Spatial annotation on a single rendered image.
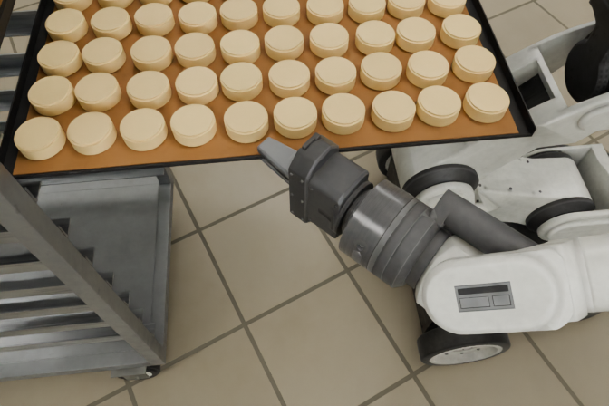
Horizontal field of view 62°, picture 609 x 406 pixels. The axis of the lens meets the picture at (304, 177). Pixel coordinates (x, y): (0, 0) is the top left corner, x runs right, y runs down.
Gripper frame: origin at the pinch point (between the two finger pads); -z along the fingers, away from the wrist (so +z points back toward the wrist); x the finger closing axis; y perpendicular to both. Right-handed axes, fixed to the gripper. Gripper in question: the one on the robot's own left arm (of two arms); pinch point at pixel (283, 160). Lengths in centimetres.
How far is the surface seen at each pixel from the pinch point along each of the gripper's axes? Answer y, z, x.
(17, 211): 22.4, -17.6, -0.5
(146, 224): 2, -45, -65
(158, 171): -8, -49, -57
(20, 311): 32, -32, -37
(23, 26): 0, -58, -12
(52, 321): 30, -33, -49
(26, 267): 26.2, -25.7, -20.4
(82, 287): 23.0, -18.3, -22.2
